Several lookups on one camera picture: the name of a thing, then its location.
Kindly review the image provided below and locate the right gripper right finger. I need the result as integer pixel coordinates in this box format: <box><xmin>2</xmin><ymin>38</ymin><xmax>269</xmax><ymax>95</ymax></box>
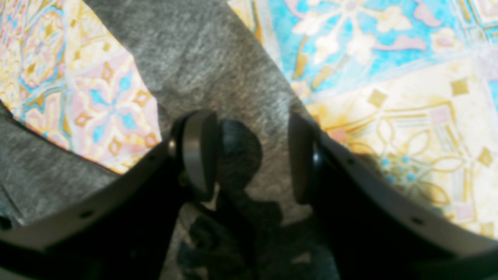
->
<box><xmin>288</xmin><ymin>113</ymin><xmax>498</xmax><ymax>280</ymax></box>

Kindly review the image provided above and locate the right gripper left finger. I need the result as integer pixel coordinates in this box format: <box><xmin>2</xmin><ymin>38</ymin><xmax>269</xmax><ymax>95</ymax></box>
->
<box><xmin>1</xmin><ymin>110</ymin><xmax>219</xmax><ymax>280</ymax></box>

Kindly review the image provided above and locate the grey t-shirt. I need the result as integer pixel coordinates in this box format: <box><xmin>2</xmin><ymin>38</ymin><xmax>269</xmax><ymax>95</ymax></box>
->
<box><xmin>1</xmin><ymin>0</ymin><xmax>340</xmax><ymax>280</ymax></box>

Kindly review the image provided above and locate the patterned tablecloth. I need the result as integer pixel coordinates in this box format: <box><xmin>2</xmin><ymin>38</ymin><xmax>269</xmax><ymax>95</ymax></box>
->
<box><xmin>1</xmin><ymin>0</ymin><xmax>497</xmax><ymax>238</ymax></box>

